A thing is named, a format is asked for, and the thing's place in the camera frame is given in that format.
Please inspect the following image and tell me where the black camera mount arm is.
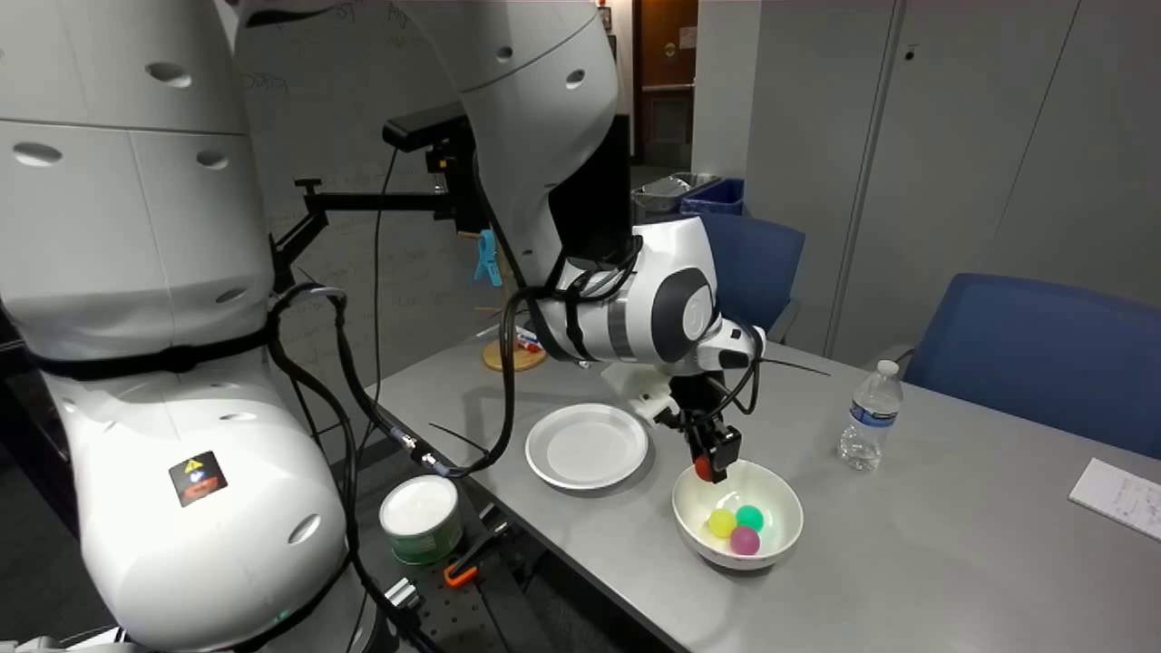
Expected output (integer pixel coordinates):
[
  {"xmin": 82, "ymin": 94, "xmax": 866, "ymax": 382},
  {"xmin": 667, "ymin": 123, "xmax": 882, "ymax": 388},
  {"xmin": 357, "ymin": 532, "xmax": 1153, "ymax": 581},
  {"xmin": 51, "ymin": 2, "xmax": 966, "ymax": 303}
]
[{"xmin": 269, "ymin": 142, "xmax": 495, "ymax": 293}]

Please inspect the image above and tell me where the blue bin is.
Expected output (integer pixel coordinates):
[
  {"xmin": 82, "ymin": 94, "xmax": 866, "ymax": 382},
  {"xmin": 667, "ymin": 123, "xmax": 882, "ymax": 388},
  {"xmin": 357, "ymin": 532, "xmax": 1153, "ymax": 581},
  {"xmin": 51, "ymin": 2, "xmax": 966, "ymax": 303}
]
[{"xmin": 674, "ymin": 172, "xmax": 749, "ymax": 218}]

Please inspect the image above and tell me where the orange and black clamp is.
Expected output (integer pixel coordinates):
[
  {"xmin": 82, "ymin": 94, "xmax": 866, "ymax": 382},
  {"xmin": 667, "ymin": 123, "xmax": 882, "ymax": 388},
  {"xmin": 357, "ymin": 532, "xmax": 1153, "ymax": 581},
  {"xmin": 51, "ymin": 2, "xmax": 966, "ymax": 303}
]
[{"xmin": 440, "ymin": 520, "xmax": 515, "ymax": 592}]

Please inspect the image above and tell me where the white round bowl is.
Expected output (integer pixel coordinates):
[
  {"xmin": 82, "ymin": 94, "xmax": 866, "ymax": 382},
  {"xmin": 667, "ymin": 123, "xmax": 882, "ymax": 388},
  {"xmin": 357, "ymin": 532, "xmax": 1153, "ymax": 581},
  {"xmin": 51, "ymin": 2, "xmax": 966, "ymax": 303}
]
[{"xmin": 667, "ymin": 452, "xmax": 810, "ymax": 574}]

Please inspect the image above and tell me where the brown wooden door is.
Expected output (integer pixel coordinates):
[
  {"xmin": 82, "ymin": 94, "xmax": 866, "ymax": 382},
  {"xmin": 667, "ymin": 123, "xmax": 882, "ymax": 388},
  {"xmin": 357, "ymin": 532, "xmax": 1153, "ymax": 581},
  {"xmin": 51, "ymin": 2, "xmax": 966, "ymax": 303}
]
[{"xmin": 636, "ymin": 0, "xmax": 702, "ymax": 172}]

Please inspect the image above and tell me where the blue office chair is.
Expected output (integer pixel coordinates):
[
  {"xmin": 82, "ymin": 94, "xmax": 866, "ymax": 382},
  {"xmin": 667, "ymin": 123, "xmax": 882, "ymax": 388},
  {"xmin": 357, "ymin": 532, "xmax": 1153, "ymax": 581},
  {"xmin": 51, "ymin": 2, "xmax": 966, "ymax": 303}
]
[
  {"xmin": 900, "ymin": 269, "xmax": 1161, "ymax": 459},
  {"xmin": 705, "ymin": 210, "xmax": 810, "ymax": 339}
]

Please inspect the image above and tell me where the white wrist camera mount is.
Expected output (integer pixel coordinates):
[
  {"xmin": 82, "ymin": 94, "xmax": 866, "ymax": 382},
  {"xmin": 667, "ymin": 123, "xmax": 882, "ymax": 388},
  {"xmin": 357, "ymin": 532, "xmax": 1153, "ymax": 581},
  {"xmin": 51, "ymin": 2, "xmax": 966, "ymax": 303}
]
[{"xmin": 600, "ymin": 359, "xmax": 682, "ymax": 429}]

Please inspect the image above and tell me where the light blue hanging item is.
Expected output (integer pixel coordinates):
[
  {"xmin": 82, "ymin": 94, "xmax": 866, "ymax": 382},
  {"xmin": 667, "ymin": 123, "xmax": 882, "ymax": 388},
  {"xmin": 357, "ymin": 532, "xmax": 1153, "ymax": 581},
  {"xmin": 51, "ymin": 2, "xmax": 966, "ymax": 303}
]
[{"xmin": 468, "ymin": 229, "xmax": 503, "ymax": 290}]

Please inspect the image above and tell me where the white round plate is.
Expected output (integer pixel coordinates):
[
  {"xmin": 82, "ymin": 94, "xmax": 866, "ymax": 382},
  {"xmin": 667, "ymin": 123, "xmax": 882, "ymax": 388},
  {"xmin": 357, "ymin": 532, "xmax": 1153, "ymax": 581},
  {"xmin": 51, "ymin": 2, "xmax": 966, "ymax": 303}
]
[{"xmin": 524, "ymin": 397, "xmax": 654, "ymax": 497}]

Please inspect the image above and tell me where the black cable bundle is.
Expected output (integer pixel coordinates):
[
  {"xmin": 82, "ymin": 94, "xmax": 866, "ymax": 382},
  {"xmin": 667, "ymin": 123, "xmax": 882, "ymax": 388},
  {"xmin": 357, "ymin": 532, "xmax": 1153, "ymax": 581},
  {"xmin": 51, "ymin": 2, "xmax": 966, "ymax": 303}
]
[{"xmin": 266, "ymin": 278, "xmax": 538, "ymax": 474}]

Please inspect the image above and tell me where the grey metal cabinet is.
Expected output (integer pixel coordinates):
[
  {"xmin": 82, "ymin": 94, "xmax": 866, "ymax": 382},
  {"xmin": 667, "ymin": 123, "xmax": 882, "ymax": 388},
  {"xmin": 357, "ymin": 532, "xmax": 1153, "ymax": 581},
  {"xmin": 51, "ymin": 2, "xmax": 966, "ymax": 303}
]
[{"xmin": 742, "ymin": 0, "xmax": 1161, "ymax": 367}]

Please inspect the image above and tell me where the white paper sheet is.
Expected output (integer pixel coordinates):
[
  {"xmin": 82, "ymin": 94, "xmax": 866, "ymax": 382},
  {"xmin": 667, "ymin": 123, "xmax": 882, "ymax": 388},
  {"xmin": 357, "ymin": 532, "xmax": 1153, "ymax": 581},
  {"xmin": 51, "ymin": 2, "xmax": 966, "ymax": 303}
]
[{"xmin": 1068, "ymin": 452, "xmax": 1161, "ymax": 542}]

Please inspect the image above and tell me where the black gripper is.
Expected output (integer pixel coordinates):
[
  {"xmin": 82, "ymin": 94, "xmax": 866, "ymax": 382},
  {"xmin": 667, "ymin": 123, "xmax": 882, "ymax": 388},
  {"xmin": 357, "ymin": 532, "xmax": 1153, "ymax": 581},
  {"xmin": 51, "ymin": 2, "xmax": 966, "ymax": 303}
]
[{"xmin": 667, "ymin": 372, "xmax": 744, "ymax": 487}]

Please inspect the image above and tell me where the clear plastic water bottle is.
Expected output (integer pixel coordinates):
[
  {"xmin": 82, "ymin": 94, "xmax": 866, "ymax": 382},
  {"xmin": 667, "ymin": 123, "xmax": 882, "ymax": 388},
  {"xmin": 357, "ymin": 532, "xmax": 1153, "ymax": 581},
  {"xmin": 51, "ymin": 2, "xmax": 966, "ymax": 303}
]
[{"xmin": 838, "ymin": 354, "xmax": 908, "ymax": 474}]

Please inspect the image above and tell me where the green and white tape roll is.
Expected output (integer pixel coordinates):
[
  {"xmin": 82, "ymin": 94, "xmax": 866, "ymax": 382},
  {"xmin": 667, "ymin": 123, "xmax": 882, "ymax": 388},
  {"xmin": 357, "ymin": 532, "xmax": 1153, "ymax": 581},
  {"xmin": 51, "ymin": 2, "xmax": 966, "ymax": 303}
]
[{"xmin": 377, "ymin": 472, "xmax": 468, "ymax": 568}]

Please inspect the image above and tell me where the black mounted camera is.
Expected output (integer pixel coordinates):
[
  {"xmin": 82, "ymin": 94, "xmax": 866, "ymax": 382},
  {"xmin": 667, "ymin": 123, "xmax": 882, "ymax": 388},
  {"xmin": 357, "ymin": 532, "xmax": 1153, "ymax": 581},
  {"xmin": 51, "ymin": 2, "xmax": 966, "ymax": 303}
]
[{"xmin": 382, "ymin": 105, "xmax": 475, "ymax": 156}]

